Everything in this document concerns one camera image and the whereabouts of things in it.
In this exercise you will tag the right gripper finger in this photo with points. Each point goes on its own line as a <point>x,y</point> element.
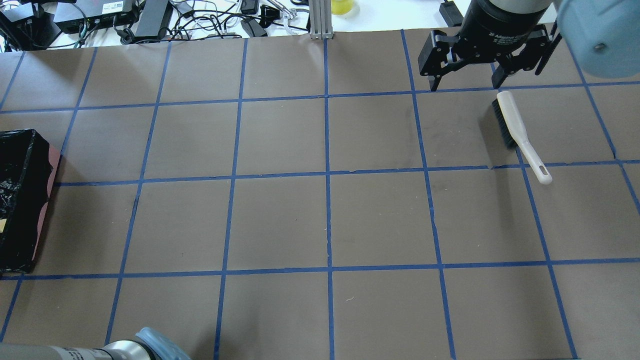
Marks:
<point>537,49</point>
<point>438,58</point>

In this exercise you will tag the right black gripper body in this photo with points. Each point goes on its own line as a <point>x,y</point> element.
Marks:
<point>492,27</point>

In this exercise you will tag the beige hand brush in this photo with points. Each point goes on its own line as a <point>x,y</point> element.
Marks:
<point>515,135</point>

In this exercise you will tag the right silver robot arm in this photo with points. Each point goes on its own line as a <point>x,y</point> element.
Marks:
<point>603,35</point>

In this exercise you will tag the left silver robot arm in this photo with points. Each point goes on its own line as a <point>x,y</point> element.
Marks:
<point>147,344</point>

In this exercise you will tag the black-lined trash bin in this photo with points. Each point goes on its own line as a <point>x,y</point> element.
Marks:
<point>28,167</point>

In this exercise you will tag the black power adapter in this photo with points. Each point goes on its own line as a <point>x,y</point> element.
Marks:
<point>450,13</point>

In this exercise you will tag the aluminium frame post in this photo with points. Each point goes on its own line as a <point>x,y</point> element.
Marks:
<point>321,27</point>

